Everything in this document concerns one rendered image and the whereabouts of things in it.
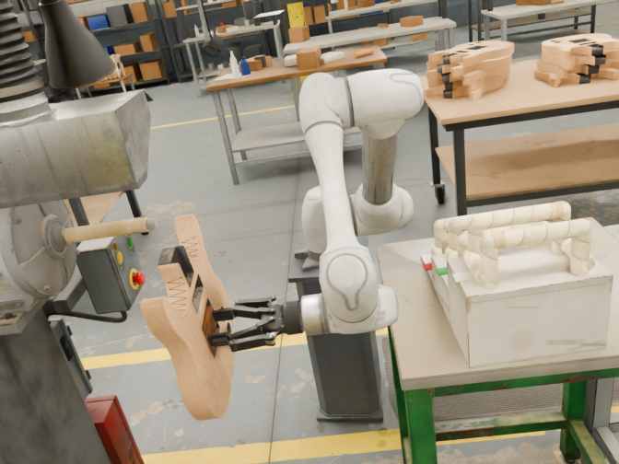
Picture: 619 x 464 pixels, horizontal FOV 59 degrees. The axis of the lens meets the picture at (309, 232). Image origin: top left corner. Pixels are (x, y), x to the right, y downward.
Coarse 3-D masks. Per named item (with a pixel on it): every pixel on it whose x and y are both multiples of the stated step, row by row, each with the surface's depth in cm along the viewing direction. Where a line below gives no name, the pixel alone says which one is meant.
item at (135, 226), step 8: (96, 224) 119; (104, 224) 119; (112, 224) 118; (120, 224) 118; (128, 224) 118; (136, 224) 117; (144, 224) 117; (64, 232) 119; (72, 232) 119; (80, 232) 118; (88, 232) 118; (96, 232) 118; (104, 232) 118; (112, 232) 118; (120, 232) 118; (128, 232) 118; (136, 232) 118; (72, 240) 119; (80, 240) 120
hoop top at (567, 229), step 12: (516, 228) 100; (528, 228) 99; (540, 228) 98; (552, 228) 98; (564, 228) 98; (576, 228) 98; (588, 228) 98; (480, 240) 100; (492, 240) 98; (504, 240) 98; (516, 240) 98; (528, 240) 98; (540, 240) 99; (552, 240) 99
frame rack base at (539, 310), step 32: (512, 256) 112; (544, 256) 110; (480, 288) 104; (512, 288) 102; (544, 288) 102; (576, 288) 102; (608, 288) 102; (480, 320) 104; (512, 320) 105; (544, 320) 105; (576, 320) 105; (608, 320) 105; (480, 352) 108; (512, 352) 108; (544, 352) 108; (576, 352) 108
